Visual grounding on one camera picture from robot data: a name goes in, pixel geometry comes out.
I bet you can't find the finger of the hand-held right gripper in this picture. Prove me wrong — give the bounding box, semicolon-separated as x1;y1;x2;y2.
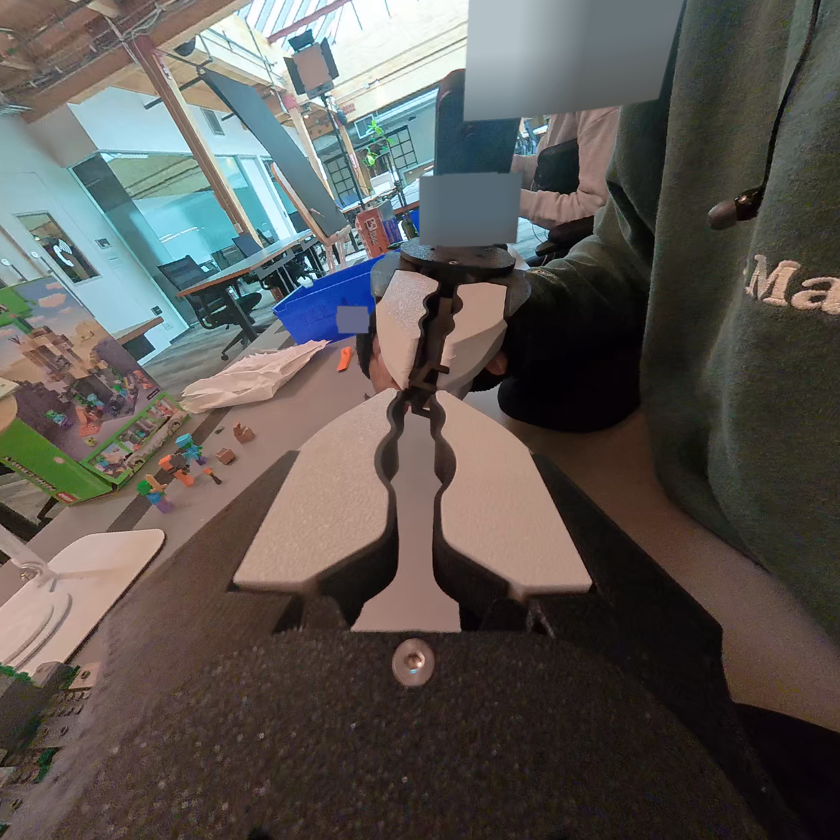
374;269;441;391
438;281;509;400

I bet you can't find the black panel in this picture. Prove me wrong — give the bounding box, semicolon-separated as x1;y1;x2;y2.
202;69;350;238

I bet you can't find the black office chair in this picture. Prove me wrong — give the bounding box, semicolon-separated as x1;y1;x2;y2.
157;256;263;361

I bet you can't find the wooden easel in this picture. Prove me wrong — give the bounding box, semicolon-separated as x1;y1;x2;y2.
270;161;352;271

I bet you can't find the green plant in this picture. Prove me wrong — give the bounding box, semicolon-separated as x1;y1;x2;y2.
363;118;396;166

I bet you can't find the person's right hand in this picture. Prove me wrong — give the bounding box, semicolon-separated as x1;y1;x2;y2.
357;341;509;389

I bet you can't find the white paper bag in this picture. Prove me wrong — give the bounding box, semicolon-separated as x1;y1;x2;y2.
179;339;330;414

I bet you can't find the orange printed box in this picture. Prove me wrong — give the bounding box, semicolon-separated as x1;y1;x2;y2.
356;206;396;258

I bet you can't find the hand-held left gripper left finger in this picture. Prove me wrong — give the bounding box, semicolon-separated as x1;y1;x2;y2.
233;387;409;626

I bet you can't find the grey toy brick cliff model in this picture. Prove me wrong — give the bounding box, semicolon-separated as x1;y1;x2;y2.
0;663;99;795

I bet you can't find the black bag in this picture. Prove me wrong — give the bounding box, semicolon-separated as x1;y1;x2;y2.
533;141;581;194

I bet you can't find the wooden post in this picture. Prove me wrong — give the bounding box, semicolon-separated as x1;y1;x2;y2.
128;33;263;245

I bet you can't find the person's green hoodie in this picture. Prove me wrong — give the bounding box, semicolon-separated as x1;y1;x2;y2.
607;0;840;647

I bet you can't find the black hoodie drawstring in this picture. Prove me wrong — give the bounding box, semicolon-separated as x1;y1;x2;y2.
707;0;823;231

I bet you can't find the studio light on stand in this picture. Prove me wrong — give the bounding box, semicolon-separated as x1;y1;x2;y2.
283;31;368;217

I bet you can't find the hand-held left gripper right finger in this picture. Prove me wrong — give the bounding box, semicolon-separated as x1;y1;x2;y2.
428;389;593;621

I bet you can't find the green headed toy brick figure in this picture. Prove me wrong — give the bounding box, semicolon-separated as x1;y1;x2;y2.
136;476;175;515

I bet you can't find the blue plastic bin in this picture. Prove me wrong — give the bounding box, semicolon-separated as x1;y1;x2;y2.
272;261;385;345

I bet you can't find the green printed toy box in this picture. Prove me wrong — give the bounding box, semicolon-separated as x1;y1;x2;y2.
0;276;189;506

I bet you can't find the wooden office table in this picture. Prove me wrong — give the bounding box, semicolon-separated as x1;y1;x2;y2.
110;315;165;345
176;230;317;299

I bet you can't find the grey desk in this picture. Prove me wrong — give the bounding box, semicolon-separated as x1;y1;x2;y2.
0;335;840;731

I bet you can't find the white stand base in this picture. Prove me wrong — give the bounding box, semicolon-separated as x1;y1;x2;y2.
0;528;166;680

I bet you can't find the person's right forearm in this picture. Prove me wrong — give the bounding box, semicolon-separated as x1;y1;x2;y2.
508;233;657;395

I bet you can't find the black clip toy brick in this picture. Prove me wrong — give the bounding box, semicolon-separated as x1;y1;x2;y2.
403;357;442;419

